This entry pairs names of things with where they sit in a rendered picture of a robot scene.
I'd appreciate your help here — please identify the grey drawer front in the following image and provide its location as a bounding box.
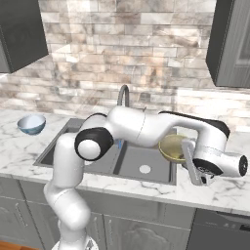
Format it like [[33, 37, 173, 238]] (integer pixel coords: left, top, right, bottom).
[[0, 176, 26, 202]]

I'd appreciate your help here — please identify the grey curved tap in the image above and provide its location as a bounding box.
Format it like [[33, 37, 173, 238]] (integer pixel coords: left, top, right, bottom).
[[116, 83, 148, 112]]

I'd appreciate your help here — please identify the blue bowl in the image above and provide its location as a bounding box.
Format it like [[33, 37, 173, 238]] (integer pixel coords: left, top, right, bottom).
[[17, 113, 47, 136]]

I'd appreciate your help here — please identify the dark grey wall cupboard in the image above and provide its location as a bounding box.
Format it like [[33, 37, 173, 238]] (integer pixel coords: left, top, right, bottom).
[[205, 0, 250, 89], [0, 0, 50, 74]]

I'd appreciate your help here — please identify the grey cupboard handle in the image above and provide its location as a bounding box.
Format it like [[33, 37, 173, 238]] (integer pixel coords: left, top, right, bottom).
[[93, 216, 101, 244], [14, 202, 29, 229], [107, 218, 115, 247]]

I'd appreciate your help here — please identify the grey dishwasher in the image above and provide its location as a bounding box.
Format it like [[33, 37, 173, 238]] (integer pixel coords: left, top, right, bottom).
[[185, 208, 250, 250]]

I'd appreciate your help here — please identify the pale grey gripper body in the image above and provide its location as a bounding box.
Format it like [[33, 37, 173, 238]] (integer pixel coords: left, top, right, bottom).
[[181, 138, 212, 187]]

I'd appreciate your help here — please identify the yellow-green bowl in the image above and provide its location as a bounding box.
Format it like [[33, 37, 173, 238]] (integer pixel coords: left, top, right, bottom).
[[157, 133, 188, 165]]

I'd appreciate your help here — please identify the grey panel under sink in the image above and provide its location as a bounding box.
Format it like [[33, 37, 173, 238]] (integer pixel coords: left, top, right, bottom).
[[77, 189, 197, 230]]

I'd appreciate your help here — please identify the grey cupboard door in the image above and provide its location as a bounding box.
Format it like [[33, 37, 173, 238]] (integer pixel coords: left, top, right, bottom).
[[85, 212, 107, 250], [26, 200, 63, 250], [0, 195, 37, 250], [103, 214, 193, 250]]

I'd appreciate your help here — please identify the grey sink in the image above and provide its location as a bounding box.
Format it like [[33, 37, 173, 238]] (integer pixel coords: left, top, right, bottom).
[[32, 117, 179, 187]]

